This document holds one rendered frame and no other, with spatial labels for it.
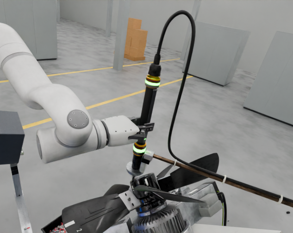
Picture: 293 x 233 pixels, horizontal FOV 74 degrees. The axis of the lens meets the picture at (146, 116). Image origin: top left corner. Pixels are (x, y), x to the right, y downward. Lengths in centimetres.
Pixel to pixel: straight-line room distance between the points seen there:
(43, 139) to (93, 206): 45
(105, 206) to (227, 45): 723
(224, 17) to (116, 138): 1276
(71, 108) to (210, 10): 1314
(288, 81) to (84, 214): 561
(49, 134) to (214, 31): 756
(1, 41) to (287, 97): 585
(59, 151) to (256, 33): 1246
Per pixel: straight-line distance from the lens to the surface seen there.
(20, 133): 119
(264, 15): 1274
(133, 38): 880
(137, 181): 89
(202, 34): 800
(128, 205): 89
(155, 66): 57
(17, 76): 60
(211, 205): 107
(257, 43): 1268
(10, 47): 65
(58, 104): 46
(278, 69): 594
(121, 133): 55
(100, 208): 86
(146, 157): 70
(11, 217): 241
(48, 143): 50
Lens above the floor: 188
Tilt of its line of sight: 27 degrees down
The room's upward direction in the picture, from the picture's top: 11 degrees clockwise
